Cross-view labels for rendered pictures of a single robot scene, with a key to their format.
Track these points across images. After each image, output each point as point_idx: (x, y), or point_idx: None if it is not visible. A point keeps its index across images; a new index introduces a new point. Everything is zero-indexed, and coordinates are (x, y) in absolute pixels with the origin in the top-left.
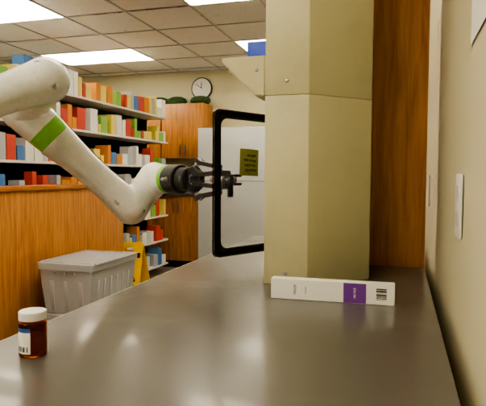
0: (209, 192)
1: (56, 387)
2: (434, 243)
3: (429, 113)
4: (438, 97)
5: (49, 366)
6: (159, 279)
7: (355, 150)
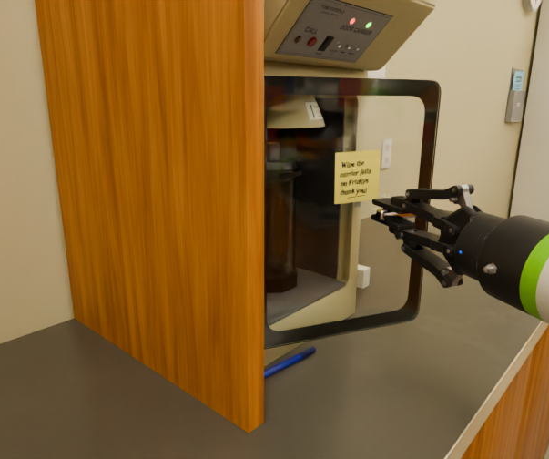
0: (428, 250)
1: None
2: (24, 296)
3: None
4: (0, 37)
5: None
6: (501, 354)
7: None
